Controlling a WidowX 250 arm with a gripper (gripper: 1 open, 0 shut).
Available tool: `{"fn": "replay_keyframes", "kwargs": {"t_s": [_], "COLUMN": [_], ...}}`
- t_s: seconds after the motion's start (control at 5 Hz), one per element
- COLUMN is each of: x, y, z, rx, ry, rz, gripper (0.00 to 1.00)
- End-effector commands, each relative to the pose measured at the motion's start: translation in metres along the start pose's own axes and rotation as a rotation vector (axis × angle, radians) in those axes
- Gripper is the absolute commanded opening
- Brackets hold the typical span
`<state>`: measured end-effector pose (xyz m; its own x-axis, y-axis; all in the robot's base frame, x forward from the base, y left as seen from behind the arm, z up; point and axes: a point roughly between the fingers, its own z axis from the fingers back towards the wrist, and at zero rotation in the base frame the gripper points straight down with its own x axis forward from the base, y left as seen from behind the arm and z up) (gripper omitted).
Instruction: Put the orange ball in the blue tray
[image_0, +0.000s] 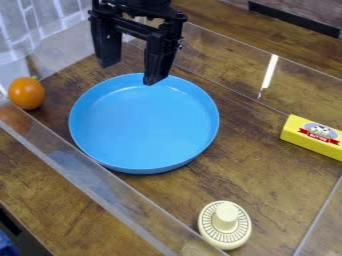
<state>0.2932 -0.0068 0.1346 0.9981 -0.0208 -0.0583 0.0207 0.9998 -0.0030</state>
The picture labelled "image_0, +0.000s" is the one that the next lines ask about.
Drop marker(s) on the clear acrylic front wall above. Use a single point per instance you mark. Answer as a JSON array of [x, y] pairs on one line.
[[173, 238]]

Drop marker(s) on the orange ball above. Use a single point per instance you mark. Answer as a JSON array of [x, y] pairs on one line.
[[27, 93]]

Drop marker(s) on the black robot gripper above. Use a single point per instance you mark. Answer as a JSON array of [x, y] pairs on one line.
[[163, 39]]

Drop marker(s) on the blue round tray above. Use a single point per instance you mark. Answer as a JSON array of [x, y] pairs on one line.
[[143, 129]]

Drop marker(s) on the clear acrylic back wall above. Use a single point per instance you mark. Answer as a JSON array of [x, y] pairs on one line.
[[277, 82]]

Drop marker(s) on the yellow butter box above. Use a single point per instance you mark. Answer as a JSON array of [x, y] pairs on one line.
[[313, 136]]

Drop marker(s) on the cream round toy knob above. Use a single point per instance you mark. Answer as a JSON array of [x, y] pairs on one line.
[[225, 225]]

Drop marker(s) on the black bar on wall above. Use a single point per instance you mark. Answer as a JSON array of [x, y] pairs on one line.
[[295, 20]]

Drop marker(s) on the clear acrylic wall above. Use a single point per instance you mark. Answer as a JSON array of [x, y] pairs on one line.
[[277, 82], [173, 238]]

